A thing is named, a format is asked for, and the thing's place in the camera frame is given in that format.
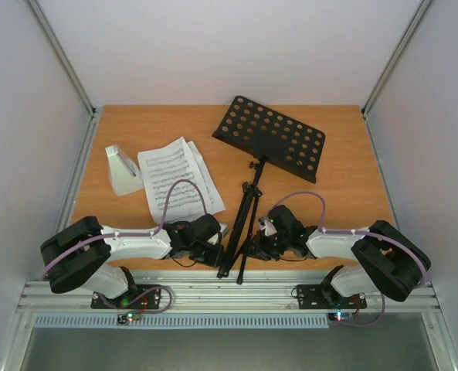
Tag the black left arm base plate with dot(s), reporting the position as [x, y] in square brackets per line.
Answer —
[147, 296]

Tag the white grey metronome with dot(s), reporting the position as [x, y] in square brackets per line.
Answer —
[124, 175]

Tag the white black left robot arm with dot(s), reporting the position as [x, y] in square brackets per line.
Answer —
[81, 255]

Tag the aluminium corner post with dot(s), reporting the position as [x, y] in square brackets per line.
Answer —
[408, 34]
[57, 48]

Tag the grey slotted cable duct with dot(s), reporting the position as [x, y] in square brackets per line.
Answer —
[183, 321]

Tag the black tripod music stand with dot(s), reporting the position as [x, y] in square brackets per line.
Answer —
[270, 137]

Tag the left aluminium corner post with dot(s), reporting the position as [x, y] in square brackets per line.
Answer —
[57, 48]

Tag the aluminium front frame rails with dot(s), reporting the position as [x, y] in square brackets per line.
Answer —
[194, 291]

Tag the right aluminium corner post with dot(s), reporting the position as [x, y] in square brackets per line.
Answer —
[408, 34]

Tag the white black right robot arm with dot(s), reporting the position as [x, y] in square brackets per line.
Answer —
[386, 260]

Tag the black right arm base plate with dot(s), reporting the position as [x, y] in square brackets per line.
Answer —
[314, 296]

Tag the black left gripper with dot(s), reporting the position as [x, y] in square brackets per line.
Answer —
[216, 259]

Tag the white sheet music page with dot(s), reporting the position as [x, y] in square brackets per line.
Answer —
[215, 204]
[173, 184]

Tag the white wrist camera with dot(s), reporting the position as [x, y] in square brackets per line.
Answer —
[219, 236]
[267, 227]

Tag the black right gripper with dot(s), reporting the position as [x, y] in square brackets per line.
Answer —
[261, 246]

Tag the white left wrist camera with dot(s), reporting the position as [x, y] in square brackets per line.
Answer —
[219, 236]

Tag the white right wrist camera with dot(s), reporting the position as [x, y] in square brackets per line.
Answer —
[267, 227]

